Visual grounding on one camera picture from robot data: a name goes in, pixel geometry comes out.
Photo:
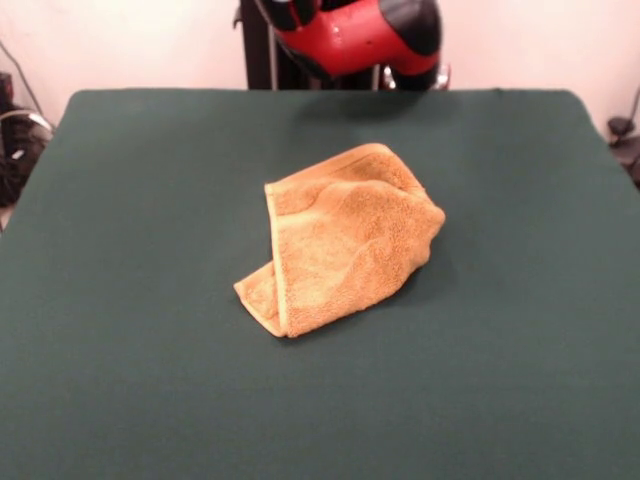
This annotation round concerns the dark green table cloth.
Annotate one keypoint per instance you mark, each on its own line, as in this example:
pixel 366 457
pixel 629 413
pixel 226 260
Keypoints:
pixel 125 300

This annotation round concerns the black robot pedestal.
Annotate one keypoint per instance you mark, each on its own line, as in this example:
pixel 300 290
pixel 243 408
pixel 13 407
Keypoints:
pixel 257 65

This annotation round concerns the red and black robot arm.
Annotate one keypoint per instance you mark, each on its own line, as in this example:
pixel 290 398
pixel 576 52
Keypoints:
pixel 350 40

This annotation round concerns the tan terry towel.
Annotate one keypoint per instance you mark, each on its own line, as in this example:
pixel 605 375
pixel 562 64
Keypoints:
pixel 340 240

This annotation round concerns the small black box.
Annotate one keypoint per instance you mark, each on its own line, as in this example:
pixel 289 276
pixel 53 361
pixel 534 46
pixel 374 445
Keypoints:
pixel 5 90

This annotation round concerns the black rounded floor base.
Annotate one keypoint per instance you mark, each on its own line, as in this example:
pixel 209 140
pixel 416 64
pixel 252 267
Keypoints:
pixel 20 165
pixel 621 127

